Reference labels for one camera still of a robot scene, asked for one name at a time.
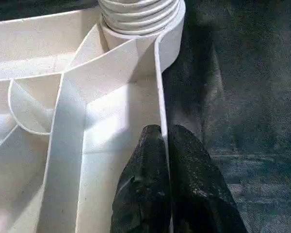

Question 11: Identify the white plastic table top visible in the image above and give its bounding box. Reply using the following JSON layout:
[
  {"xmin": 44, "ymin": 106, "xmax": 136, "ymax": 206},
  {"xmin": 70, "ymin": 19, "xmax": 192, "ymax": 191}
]
[{"xmin": 0, "ymin": 0, "xmax": 187, "ymax": 233}]

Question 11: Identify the white plastic table leg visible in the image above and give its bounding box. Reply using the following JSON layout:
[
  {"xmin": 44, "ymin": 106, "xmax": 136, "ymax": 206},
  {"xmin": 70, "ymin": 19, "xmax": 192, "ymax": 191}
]
[{"xmin": 98, "ymin": 0, "xmax": 181, "ymax": 37}]

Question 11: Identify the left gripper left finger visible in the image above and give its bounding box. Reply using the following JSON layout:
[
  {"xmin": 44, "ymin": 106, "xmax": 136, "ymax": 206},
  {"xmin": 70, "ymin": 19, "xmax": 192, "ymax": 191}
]
[{"xmin": 110, "ymin": 124, "xmax": 172, "ymax": 233}]

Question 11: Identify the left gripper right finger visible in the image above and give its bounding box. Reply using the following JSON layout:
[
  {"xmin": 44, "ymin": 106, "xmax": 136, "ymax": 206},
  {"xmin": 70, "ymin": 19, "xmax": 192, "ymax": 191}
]
[{"xmin": 168, "ymin": 124, "xmax": 248, "ymax": 233}]

